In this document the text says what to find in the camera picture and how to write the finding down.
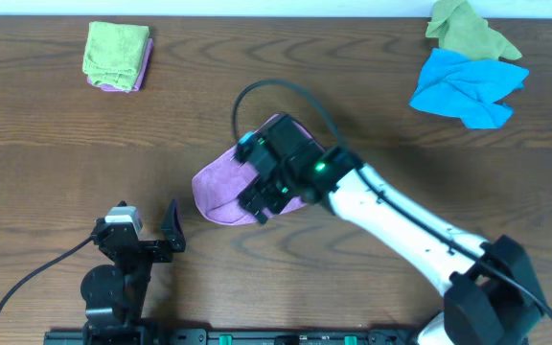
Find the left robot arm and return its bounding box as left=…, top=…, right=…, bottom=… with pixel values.
left=80, top=200, right=186, bottom=345

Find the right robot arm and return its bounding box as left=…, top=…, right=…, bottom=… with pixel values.
left=234, top=114, right=548, bottom=345

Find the folded pink cloth under green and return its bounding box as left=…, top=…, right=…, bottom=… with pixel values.
left=99, top=38, right=153, bottom=93

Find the crumpled blue cloth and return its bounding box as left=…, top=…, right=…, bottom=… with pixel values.
left=409, top=48, right=529, bottom=129

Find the crumpled olive green cloth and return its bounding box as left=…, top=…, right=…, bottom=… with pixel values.
left=425, top=0, right=522, bottom=60

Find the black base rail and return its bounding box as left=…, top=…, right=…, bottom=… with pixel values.
left=43, top=329, right=414, bottom=345

